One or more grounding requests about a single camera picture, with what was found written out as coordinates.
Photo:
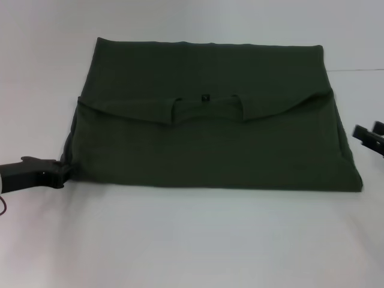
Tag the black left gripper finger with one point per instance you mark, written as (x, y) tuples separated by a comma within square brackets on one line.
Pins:
[(58, 183), (64, 169)]

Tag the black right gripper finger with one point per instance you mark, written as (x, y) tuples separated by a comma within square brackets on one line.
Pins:
[(378, 126), (367, 135)]

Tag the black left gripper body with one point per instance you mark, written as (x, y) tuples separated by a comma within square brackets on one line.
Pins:
[(27, 174)]

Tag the dark green printed t-shirt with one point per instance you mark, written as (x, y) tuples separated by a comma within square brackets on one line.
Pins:
[(210, 144)]

